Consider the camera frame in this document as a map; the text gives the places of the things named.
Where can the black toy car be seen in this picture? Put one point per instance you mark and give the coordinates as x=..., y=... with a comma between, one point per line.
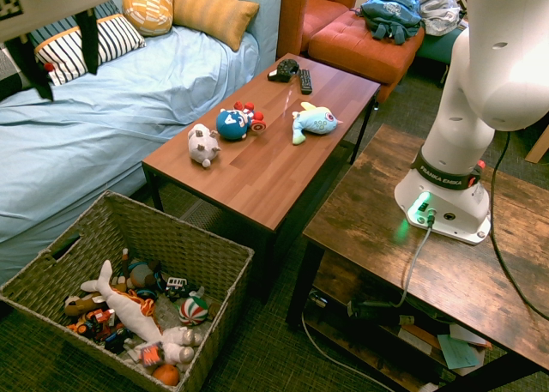
x=178, y=285

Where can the light wooden furniture leg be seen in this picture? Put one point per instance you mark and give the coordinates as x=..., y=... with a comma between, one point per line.
x=540, y=147

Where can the teal seat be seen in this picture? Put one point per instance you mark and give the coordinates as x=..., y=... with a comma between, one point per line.
x=433, y=44

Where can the grey white cloth bag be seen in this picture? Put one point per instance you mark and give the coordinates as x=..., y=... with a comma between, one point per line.
x=437, y=6

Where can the white fluffy sheep plush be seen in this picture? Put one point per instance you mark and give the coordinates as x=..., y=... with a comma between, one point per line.
x=178, y=345

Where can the black TV remote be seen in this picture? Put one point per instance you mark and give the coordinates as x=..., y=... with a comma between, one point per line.
x=305, y=81

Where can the teal striped pillow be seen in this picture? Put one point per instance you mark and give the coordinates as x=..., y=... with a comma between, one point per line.
x=56, y=28

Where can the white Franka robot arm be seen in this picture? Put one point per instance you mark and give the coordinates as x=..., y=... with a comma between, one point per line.
x=472, y=87

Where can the grey wicker basket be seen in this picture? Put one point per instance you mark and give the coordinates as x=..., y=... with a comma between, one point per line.
x=171, y=237

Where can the teal backpack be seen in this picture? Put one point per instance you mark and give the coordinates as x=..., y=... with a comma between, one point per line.
x=390, y=10

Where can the orange toy truck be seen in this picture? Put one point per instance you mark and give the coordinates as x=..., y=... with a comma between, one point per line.
x=100, y=317

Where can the orange armchair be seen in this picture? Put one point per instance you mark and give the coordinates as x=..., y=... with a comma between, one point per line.
x=291, y=14

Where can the mustard striped pillow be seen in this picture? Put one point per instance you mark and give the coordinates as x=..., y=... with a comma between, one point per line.
x=214, y=12

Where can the white whale plush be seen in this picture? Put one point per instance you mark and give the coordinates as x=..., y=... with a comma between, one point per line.
x=124, y=306

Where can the teal paper sheet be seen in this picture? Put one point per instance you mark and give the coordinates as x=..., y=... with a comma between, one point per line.
x=456, y=351

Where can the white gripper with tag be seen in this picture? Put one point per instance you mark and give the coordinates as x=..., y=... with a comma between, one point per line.
x=51, y=1

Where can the dark blue toy car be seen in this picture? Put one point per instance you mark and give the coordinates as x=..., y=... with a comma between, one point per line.
x=118, y=339

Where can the yellow white patterned pillow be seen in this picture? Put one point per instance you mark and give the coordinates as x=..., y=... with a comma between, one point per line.
x=146, y=10

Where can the black white checked pillow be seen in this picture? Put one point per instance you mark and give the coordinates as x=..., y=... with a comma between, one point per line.
x=6, y=66

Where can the navy white striped pillow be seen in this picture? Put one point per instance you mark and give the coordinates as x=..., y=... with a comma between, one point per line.
x=116, y=40

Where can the white paper sheet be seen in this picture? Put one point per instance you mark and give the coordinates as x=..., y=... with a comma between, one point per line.
x=414, y=338

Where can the black power adapter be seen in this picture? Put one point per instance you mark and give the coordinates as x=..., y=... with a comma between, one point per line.
x=373, y=310

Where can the Captain America plush doll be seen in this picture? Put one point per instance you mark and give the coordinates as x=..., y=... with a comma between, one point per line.
x=231, y=124

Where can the brown plush dog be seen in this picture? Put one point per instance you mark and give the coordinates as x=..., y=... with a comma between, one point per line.
x=79, y=305

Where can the red green striped ball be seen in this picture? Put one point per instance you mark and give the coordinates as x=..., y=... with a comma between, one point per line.
x=193, y=311

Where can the orange ball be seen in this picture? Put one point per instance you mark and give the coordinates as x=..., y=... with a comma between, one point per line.
x=166, y=375

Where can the black game controller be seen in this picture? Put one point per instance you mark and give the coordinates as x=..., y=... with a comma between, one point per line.
x=284, y=69

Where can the blue narwhal plush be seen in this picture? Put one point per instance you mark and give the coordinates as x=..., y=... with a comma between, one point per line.
x=315, y=124

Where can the sofa with light blue cover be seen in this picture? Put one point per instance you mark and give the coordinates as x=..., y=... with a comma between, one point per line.
x=107, y=122

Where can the orange tufted ottoman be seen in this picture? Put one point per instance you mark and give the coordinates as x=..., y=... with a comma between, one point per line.
x=356, y=49

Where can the rustic brown wooden table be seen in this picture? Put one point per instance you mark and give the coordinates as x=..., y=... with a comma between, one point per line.
x=369, y=220

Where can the reddish wooden coffee table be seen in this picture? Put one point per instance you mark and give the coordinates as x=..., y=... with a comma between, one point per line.
x=266, y=169

